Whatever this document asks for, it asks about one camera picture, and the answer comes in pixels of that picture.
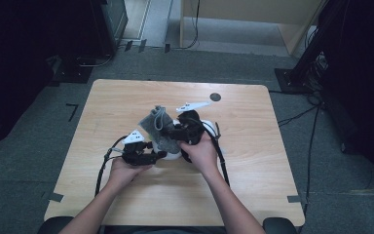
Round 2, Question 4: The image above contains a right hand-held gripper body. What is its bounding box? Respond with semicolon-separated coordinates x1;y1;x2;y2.
174;100;211;145

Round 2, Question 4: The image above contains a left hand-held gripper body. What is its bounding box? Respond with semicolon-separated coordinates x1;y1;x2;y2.
121;129;159;167

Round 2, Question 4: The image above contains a panda plush toy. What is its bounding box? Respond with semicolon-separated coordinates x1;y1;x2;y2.
150;118;217;164

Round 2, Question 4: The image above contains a grey fuzzy cloth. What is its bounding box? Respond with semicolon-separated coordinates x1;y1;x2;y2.
138;105;182;155

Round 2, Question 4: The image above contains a person's left hand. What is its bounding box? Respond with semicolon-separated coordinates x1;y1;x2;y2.
106;157;154;193

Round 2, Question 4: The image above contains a person's right hand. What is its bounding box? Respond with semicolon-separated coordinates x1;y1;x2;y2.
178;131;221;178

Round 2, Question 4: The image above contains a black angled tape mark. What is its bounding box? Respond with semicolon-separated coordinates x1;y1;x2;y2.
65;102;79;123

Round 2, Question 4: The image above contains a person's dark clothing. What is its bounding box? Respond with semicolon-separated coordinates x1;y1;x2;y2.
103;225;228;234

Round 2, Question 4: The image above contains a black stand base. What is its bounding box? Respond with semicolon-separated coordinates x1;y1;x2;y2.
50;55;94;85

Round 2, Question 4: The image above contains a black chair armrest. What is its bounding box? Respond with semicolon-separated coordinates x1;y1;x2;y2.
37;215;74;234
262;216;298;234

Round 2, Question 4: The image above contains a black metal stand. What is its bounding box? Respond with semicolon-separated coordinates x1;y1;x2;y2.
274;0;330;96

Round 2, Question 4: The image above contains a black curtain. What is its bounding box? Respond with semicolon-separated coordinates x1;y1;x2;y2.
0;0;92;154
318;0;374;189

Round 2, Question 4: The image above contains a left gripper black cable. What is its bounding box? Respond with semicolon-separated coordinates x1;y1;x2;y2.
94;135;128;198

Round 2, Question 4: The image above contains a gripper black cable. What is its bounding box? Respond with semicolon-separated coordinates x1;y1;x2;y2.
94;135;128;198
201;120;232;188

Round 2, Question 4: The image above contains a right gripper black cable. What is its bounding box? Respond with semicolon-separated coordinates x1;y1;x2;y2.
201;120;232;188

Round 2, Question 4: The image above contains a looped black floor cable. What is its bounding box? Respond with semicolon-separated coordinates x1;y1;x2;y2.
76;53;113;68

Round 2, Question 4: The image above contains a black hanging cable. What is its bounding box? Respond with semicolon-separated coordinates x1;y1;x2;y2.
174;0;201;51

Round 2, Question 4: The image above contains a long black floor cable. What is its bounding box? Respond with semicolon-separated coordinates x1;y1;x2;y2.
296;106;320;234

